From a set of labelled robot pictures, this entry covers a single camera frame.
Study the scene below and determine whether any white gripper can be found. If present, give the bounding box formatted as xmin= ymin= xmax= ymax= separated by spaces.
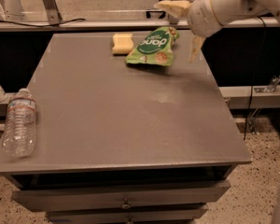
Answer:
xmin=154 ymin=0 xmax=223 ymax=63

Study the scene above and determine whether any green rice chip bag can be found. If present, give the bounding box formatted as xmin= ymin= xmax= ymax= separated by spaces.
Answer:
xmin=125 ymin=26 xmax=179 ymax=67

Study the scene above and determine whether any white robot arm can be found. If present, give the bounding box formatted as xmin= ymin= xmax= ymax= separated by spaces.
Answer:
xmin=155 ymin=0 xmax=280 ymax=39

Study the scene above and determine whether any yellow sponge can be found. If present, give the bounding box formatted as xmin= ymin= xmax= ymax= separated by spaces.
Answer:
xmin=112 ymin=33 xmax=133 ymax=55

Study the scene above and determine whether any grey drawer cabinet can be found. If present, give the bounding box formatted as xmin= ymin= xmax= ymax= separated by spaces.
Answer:
xmin=0 ymin=30 xmax=253 ymax=224

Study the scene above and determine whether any top grey drawer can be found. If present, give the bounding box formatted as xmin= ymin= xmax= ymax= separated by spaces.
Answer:
xmin=12 ymin=180 xmax=231 ymax=212

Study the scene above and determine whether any grey drawer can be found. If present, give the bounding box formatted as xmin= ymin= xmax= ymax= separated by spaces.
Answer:
xmin=12 ymin=180 xmax=231 ymax=212
xmin=47 ymin=204 xmax=207 ymax=224

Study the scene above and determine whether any lower grey drawer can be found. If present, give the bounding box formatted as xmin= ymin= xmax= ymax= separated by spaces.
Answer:
xmin=47 ymin=204 xmax=207 ymax=224

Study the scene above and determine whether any clear plastic water bottle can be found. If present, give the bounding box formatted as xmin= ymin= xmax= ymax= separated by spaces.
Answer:
xmin=2 ymin=88 xmax=36 ymax=158

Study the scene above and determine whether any metal rail frame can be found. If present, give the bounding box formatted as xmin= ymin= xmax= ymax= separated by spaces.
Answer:
xmin=0 ymin=0 xmax=280 ymax=33

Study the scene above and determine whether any black hanging cable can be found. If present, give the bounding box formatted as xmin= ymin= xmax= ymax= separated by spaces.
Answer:
xmin=243 ymin=16 xmax=267 ymax=142

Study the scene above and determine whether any metal bracket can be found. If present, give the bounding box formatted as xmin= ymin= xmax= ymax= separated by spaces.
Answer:
xmin=254 ymin=75 xmax=280 ymax=93

